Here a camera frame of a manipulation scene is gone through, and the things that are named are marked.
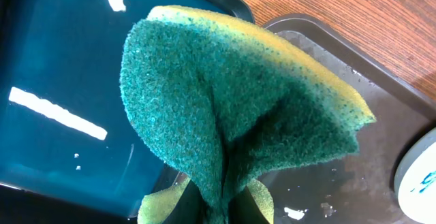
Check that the white plate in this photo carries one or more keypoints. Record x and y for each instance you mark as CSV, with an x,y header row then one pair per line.
x,y
414,181

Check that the brown serving tray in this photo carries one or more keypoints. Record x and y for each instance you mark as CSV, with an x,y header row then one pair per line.
x,y
358,188

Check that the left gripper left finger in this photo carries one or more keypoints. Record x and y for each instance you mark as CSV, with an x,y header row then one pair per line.
x,y
190,209

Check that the green yellow sponge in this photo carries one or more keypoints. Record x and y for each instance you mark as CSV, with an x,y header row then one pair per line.
x,y
225,101

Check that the black water-filled tray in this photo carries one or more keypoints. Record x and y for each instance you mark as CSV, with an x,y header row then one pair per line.
x,y
68,152

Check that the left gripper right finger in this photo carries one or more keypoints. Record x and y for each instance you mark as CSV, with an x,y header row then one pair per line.
x,y
243,209

